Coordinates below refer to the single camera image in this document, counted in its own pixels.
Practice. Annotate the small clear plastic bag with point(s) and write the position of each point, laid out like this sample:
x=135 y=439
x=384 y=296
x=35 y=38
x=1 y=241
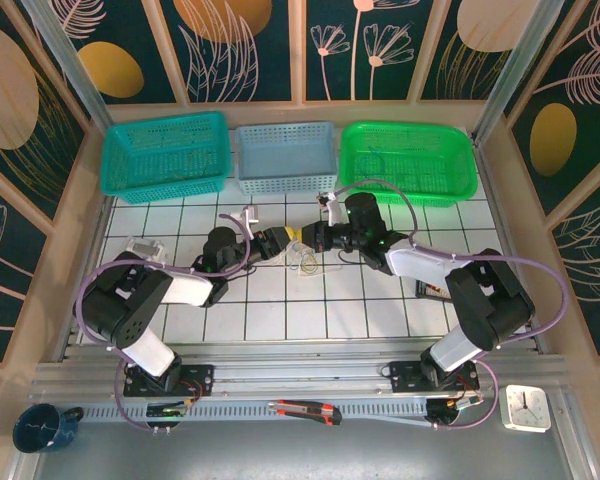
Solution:
x=292 y=257

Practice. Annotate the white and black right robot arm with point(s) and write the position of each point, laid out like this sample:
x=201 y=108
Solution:
x=415 y=262

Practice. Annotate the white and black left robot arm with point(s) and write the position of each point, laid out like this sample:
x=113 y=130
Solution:
x=145 y=347

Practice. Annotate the light blue plastic basket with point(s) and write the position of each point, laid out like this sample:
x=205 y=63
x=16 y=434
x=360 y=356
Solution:
x=280 y=165

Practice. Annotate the white and metal clamp block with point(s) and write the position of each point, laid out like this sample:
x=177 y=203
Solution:
x=145 y=247

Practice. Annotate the green plastic basket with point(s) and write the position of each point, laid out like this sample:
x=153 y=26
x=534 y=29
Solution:
x=430 y=160

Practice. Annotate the teal plastic basket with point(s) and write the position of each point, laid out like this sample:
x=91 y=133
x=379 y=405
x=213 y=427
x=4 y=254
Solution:
x=130 y=145

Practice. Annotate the red and black utility knife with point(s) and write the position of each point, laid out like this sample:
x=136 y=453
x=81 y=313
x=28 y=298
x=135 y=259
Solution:
x=305 y=411

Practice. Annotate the white square clock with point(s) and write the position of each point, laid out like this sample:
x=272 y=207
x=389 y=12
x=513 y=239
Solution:
x=525 y=407

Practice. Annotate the dark blue mug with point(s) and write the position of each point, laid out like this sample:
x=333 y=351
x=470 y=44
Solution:
x=37 y=430

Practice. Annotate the aluminium mounting rail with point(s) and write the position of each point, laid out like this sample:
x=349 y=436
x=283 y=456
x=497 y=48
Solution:
x=305 y=375

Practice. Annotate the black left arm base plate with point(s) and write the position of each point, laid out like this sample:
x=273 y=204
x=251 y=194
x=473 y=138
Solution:
x=200 y=380

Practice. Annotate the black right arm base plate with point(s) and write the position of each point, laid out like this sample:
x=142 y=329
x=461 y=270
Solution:
x=405 y=377

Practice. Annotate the aluminium frame post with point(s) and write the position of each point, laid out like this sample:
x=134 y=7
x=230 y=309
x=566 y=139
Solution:
x=67 y=60
x=522 y=60

